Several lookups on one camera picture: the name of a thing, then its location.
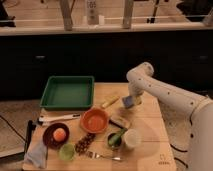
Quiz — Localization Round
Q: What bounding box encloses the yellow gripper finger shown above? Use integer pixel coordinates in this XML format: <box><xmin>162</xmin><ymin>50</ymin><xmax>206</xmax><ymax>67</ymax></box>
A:
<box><xmin>134</xmin><ymin>96</ymin><xmax>142</xmax><ymax>105</ymax></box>

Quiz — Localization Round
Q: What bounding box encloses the blue sponge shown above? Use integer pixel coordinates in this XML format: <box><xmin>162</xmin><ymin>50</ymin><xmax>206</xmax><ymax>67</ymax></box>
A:
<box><xmin>122</xmin><ymin>96</ymin><xmax>135</xmax><ymax>108</ymax></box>

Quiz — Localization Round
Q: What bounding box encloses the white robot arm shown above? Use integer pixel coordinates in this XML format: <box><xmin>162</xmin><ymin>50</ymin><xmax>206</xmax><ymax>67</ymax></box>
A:
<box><xmin>126</xmin><ymin>62</ymin><xmax>213</xmax><ymax>171</ymax></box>

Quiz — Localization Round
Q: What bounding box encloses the green plastic tray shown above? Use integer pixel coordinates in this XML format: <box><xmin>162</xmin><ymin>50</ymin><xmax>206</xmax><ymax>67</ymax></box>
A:
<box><xmin>40</xmin><ymin>76</ymin><xmax>94</xmax><ymax>111</ymax></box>

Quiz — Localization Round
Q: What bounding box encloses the wooden brush block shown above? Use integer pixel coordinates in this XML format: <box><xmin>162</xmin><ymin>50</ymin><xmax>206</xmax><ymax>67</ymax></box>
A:
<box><xmin>110</xmin><ymin>115</ymin><xmax>131</xmax><ymax>129</ymax></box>

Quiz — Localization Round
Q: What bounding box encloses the white cup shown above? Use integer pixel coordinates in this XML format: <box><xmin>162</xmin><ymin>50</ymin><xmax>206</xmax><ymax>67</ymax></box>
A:
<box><xmin>123</xmin><ymin>129</ymin><xmax>141</xmax><ymax>149</ymax></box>

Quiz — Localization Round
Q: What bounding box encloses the green vegetable in bowl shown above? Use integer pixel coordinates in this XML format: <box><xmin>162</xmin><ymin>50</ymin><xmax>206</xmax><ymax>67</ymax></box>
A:
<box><xmin>108</xmin><ymin>129</ymin><xmax>126</xmax><ymax>148</ymax></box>

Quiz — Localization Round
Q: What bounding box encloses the orange bowl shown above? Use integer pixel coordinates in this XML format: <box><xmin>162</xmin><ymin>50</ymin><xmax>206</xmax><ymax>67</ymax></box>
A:
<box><xmin>80</xmin><ymin>108</ymin><xmax>109</xmax><ymax>134</ymax></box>

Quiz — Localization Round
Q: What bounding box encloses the bunch of dark grapes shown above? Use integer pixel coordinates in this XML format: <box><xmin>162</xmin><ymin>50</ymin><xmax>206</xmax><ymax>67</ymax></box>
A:
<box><xmin>75</xmin><ymin>133</ymin><xmax>96</xmax><ymax>155</ymax></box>

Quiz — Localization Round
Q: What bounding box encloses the metal fork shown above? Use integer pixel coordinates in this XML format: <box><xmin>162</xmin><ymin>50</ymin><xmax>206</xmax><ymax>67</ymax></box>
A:
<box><xmin>86</xmin><ymin>151</ymin><xmax>122</xmax><ymax>162</ymax></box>

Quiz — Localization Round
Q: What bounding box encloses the orange fruit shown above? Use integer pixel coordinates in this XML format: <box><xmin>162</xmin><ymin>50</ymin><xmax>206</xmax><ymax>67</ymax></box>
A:
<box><xmin>53</xmin><ymin>128</ymin><xmax>66</xmax><ymax>142</ymax></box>

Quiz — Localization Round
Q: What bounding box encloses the small green cup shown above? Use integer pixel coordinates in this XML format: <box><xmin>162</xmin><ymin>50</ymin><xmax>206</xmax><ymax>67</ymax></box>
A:
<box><xmin>59</xmin><ymin>143</ymin><xmax>75</xmax><ymax>161</ymax></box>

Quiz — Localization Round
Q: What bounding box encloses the dark red plate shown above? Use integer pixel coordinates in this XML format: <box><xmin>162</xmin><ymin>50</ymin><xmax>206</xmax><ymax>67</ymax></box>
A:
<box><xmin>43</xmin><ymin>123</ymin><xmax>70</xmax><ymax>149</ymax></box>

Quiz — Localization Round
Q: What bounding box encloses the grey cloth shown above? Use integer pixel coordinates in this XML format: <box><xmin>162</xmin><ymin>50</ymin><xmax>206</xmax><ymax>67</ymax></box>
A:
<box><xmin>24</xmin><ymin>141</ymin><xmax>47</xmax><ymax>169</ymax></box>

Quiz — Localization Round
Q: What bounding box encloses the black cable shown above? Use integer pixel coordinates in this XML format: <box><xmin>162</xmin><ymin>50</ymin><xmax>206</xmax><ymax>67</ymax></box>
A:
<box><xmin>169</xmin><ymin>143</ymin><xmax>190</xmax><ymax>168</ymax></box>

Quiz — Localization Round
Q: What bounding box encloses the white handled utensil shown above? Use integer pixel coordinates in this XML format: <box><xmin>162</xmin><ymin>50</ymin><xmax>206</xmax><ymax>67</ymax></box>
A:
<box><xmin>38</xmin><ymin>114</ymin><xmax>81</xmax><ymax>122</ymax></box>

